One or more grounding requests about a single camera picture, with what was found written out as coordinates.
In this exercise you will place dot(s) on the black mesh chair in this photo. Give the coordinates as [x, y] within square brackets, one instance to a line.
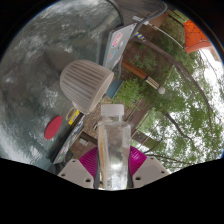
[140, 11]

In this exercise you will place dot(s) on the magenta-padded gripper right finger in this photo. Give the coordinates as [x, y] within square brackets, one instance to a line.
[150, 171]

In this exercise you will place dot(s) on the orange canopy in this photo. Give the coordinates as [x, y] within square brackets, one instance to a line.
[195, 36]

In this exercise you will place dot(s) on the wooden stick with white knob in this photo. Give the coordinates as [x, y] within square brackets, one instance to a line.
[140, 73]

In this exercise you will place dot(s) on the grey laptop with stickers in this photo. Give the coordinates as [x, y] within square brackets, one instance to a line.
[116, 46]

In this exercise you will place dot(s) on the flat round red coaster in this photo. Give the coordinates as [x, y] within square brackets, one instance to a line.
[53, 127]

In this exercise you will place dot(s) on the yellow tape roll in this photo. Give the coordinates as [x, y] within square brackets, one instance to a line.
[73, 117]

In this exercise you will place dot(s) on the clear plastic water bottle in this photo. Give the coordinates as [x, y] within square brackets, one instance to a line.
[113, 146]

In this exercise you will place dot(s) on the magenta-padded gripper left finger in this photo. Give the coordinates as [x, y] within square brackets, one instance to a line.
[76, 173]

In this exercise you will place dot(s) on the white ribbed cup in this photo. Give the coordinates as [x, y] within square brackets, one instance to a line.
[83, 83]

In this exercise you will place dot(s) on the dark sticker-covered flat tablet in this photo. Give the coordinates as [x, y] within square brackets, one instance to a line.
[68, 141]

